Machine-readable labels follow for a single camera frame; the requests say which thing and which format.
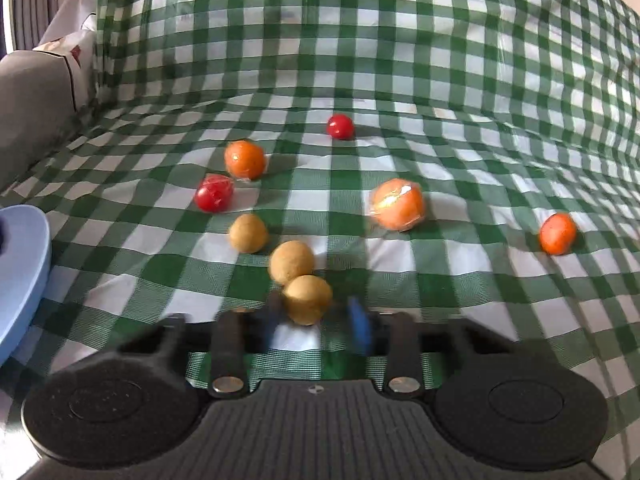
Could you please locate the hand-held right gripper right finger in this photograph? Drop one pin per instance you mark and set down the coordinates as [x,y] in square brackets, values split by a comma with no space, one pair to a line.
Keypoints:
[358,327]

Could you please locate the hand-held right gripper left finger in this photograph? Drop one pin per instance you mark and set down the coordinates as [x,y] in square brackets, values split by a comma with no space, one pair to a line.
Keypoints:
[272,322]

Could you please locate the large orange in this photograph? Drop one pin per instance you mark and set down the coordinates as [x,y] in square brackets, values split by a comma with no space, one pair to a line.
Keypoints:
[398,204]

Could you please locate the red fruit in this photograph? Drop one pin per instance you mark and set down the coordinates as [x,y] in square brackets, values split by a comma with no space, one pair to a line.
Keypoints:
[214,194]

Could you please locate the bare orange tangerine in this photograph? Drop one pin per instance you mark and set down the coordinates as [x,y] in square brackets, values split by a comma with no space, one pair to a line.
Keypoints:
[558,233]

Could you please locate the light blue plate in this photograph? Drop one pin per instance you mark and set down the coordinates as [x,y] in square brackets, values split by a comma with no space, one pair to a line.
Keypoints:
[20,280]

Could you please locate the small wrapped orange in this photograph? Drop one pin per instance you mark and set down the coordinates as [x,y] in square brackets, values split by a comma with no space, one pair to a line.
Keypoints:
[244,160]

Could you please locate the small red cherry tomato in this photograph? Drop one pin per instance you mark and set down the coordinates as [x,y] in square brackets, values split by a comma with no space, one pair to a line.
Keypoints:
[340,126]

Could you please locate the green checkered cloth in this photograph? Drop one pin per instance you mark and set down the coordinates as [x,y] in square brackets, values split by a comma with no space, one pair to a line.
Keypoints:
[380,75]

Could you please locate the grey cushion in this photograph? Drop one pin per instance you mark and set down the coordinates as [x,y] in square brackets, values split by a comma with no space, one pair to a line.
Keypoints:
[35,110]

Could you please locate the white printed cloth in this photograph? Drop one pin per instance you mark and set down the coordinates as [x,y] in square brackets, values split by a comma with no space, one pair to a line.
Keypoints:
[75,35]

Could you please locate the grey-blue curtain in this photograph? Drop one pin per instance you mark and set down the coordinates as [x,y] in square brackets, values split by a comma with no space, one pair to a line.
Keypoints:
[40,0]

